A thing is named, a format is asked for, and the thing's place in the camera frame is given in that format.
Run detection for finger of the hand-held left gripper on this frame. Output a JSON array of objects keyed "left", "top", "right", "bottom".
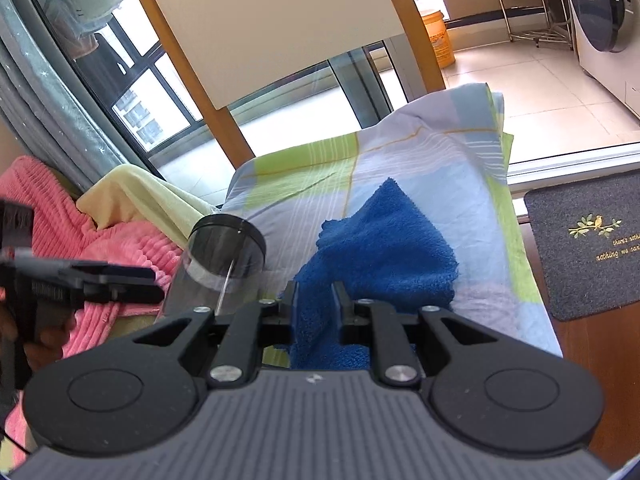
[{"left": 59, "top": 261, "right": 167, "bottom": 306}]

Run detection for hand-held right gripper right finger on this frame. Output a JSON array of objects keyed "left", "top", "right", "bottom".
[{"left": 332, "top": 280, "right": 502, "bottom": 387}]

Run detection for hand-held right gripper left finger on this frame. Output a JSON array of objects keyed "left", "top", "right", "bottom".
[{"left": 132, "top": 280, "right": 302, "bottom": 389}]

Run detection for blue terry towel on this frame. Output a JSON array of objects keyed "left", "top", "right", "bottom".
[{"left": 272, "top": 177, "right": 460, "bottom": 371}]

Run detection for clear container with black lid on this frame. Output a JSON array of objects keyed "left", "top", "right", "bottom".
[{"left": 157, "top": 214, "right": 268, "bottom": 319}]

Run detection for person's left hand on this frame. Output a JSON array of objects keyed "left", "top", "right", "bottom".
[{"left": 24, "top": 312, "right": 82, "bottom": 367}]

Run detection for pink ribbed blanket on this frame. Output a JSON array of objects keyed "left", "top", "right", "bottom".
[{"left": 0, "top": 155, "right": 187, "bottom": 471}]

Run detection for pale yellow cloth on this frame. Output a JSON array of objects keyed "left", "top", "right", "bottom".
[{"left": 76, "top": 164, "right": 222, "bottom": 261}]

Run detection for grey star print curtain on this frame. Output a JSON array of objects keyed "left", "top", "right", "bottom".
[{"left": 0, "top": 0, "right": 157, "bottom": 202}]

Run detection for pastel checked bed sheet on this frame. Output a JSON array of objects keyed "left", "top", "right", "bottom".
[{"left": 220, "top": 82, "right": 564, "bottom": 372}]

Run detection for black framed window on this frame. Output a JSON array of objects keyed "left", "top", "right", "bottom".
[{"left": 75, "top": 10, "right": 401, "bottom": 161}]

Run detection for grey doormat with gold print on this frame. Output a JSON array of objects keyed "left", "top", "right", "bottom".
[{"left": 522, "top": 170, "right": 640, "bottom": 324}]

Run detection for orange plastic bucket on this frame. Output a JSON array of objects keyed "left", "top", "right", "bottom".
[{"left": 420, "top": 9, "right": 457, "bottom": 71}]

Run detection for hanging light clothes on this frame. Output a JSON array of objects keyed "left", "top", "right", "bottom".
[{"left": 42, "top": 0, "right": 126, "bottom": 62}]

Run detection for metal storage rack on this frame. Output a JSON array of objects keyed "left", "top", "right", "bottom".
[{"left": 492, "top": 0, "right": 577, "bottom": 52}]

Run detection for white washing machine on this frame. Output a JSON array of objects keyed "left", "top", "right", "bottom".
[{"left": 560, "top": 0, "right": 640, "bottom": 122}]

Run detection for white door with wooden frame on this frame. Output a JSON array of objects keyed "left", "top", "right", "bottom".
[{"left": 122, "top": 0, "right": 447, "bottom": 172}]

